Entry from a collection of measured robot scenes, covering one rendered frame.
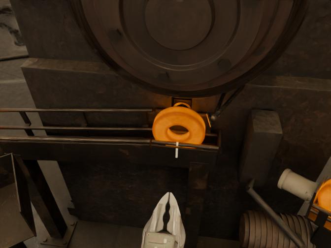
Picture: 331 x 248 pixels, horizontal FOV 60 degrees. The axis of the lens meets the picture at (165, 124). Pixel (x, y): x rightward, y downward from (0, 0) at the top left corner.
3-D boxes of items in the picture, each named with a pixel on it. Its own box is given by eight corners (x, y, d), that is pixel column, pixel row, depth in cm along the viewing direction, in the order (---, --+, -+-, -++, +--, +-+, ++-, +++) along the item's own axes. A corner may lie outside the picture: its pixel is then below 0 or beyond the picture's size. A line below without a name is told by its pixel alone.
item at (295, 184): (285, 178, 83) (289, 164, 79) (317, 194, 78) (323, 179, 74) (275, 191, 80) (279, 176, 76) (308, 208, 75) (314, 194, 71)
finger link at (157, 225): (169, 186, 61) (162, 232, 56) (169, 194, 66) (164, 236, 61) (154, 184, 61) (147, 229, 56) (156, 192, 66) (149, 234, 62)
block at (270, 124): (235, 160, 98) (249, 105, 82) (259, 163, 97) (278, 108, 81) (237, 186, 90) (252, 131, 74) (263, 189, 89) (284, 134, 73)
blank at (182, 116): (148, 107, 82) (146, 114, 79) (202, 103, 78) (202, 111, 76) (159, 145, 92) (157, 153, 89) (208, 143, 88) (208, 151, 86)
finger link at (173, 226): (183, 188, 60) (178, 233, 56) (183, 196, 66) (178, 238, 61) (169, 186, 61) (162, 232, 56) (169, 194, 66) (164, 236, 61)
